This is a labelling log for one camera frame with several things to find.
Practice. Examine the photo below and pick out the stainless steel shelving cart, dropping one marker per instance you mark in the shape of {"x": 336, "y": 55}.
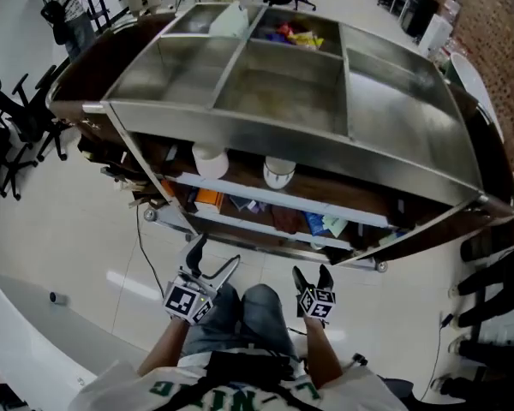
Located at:
{"x": 282, "y": 97}

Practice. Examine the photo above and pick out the black cabinet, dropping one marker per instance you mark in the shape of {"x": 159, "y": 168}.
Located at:
{"x": 420, "y": 13}

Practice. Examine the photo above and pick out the white cup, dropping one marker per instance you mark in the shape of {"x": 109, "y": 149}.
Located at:
{"x": 279, "y": 174}

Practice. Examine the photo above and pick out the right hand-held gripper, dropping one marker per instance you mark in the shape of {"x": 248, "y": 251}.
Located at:
{"x": 317, "y": 304}

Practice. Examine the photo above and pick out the person's white jersey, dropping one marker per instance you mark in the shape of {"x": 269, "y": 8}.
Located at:
{"x": 124, "y": 390}

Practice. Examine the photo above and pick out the person's right forearm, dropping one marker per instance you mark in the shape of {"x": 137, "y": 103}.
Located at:
{"x": 323, "y": 353}

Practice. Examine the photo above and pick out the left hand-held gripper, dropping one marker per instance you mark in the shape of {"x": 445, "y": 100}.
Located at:
{"x": 182, "y": 300}

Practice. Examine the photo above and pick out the white box appliance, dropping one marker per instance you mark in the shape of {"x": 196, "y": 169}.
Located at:
{"x": 434, "y": 34}

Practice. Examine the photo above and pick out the person's right leg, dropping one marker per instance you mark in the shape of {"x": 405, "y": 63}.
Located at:
{"x": 265, "y": 319}

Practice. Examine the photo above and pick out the person's left leg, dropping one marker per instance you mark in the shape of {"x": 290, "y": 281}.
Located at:
{"x": 216, "y": 323}

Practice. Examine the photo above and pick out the yellow snack packet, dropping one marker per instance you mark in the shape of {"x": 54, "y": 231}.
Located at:
{"x": 306, "y": 40}

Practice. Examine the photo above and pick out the dark packet with purple label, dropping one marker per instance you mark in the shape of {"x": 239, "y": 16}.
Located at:
{"x": 246, "y": 204}

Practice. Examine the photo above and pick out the person's leg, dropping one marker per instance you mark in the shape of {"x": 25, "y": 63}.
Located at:
{"x": 265, "y": 319}
{"x": 216, "y": 323}

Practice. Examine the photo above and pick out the small grey cylinder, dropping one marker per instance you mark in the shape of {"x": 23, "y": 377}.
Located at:
{"x": 58, "y": 299}

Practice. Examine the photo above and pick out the person's left forearm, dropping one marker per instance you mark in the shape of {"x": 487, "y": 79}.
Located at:
{"x": 167, "y": 345}

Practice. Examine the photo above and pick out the blue snack packet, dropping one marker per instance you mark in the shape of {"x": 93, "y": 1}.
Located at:
{"x": 276, "y": 37}

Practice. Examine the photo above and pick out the orange box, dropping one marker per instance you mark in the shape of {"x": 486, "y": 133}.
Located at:
{"x": 208, "y": 200}

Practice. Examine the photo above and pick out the black screen stand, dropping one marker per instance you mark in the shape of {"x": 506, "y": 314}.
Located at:
{"x": 105, "y": 7}

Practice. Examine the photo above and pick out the white curved desk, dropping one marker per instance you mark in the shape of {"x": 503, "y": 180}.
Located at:
{"x": 471, "y": 84}
{"x": 25, "y": 341}

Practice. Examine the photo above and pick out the white plastic jug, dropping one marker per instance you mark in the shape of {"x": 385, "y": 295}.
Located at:
{"x": 230, "y": 22}

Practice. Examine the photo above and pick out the red snack packet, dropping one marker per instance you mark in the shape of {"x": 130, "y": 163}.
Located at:
{"x": 284, "y": 29}

